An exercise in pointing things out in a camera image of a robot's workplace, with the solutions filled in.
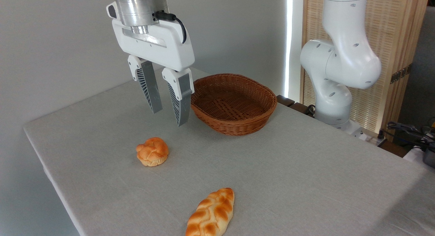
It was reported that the black screen hinge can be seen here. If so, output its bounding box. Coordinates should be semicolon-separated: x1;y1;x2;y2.
390;64;413;85

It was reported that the long braided bread loaf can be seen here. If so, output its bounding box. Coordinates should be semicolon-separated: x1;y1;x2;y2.
185;187;236;236

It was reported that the black cable bundle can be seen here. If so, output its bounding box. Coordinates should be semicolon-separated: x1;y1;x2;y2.
378;121;435;152

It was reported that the grey tablecloth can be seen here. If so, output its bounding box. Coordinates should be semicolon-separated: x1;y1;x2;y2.
23;68;435;236

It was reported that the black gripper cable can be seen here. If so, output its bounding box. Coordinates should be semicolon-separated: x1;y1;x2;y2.
156;11;188;44

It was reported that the wooden slatted screen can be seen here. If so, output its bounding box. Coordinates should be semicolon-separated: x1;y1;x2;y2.
301;0;431;134

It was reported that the brown wicker basket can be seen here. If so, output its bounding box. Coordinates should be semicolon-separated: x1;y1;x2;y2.
191;73;278;137

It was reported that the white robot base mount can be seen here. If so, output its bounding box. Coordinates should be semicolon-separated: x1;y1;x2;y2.
335;120;369;142

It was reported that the round knotted bread roll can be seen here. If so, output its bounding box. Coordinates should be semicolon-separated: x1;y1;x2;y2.
136;137;170;167

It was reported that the dark wooden table edge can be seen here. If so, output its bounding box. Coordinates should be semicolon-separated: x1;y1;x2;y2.
277;95;316;118

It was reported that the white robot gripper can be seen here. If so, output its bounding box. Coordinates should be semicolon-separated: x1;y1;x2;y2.
106;2;195;127

